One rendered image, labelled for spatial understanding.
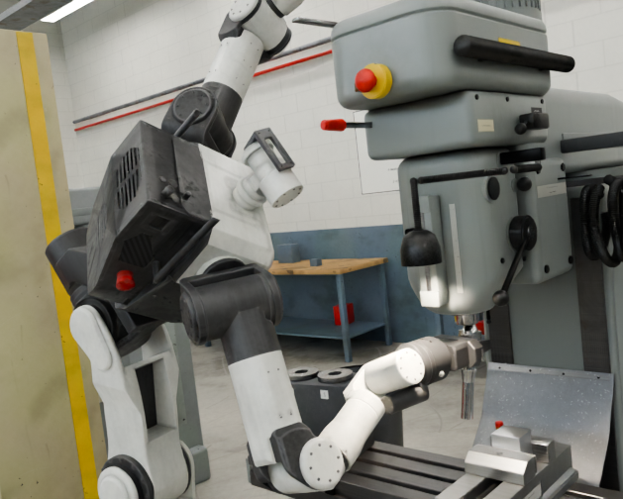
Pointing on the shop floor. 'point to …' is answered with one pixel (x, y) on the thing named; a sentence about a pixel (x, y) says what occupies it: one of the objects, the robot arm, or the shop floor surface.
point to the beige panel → (28, 285)
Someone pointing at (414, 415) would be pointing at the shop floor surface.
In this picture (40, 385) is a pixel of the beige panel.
